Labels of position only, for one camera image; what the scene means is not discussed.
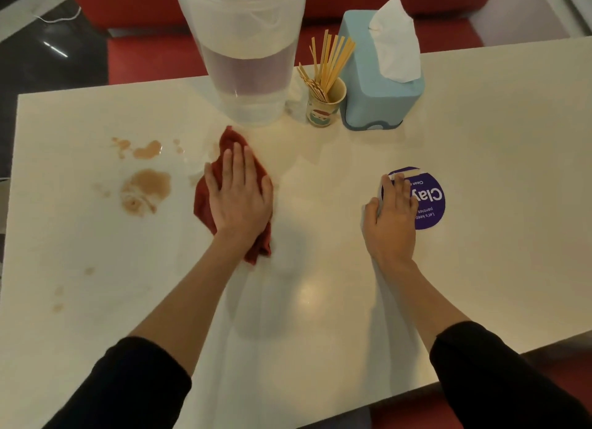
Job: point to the person's right hand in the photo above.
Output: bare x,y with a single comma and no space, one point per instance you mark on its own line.
392,227

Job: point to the person's left hand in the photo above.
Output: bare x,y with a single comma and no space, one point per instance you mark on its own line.
238,202

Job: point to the person's left thumb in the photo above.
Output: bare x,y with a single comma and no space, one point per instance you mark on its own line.
267,190

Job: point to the person's left middle finger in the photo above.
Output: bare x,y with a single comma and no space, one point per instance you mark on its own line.
238,163

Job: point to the person's right little finger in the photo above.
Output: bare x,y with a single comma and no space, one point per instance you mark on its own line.
414,207

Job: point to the person's right thumb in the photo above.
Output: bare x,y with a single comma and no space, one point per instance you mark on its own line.
370,213

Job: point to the person's right middle finger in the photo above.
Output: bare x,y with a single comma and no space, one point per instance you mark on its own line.
398,189

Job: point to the person's left little finger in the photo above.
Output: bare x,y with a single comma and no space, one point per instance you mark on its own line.
211,179

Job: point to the red cleaning cloth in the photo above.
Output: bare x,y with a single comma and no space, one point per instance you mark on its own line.
206,211

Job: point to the person's right forearm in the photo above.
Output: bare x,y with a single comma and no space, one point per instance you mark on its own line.
453,331

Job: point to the person's left forearm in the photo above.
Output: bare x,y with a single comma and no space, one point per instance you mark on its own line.
185,313

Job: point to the round purple sticker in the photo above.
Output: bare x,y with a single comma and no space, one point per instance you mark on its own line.
430,202

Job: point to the large brown liquid spill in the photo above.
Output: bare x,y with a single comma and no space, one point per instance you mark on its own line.
145,190

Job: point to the small brown liquid spill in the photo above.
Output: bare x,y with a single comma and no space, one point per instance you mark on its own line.
122,145
148,150

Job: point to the light blue tissue box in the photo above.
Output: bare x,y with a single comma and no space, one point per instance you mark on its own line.
370,96

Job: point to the printed paper cup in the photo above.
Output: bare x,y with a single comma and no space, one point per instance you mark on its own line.
326,109

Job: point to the bunch of striped paper straws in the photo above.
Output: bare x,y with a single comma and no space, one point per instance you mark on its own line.
312,86

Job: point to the clear plastic water pitcher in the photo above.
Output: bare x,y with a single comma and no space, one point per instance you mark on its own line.
245,49

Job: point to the bundle of wooden stir sticks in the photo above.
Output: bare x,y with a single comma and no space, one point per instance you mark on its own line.
333,61

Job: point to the white tissue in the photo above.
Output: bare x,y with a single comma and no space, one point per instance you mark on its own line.
395,45

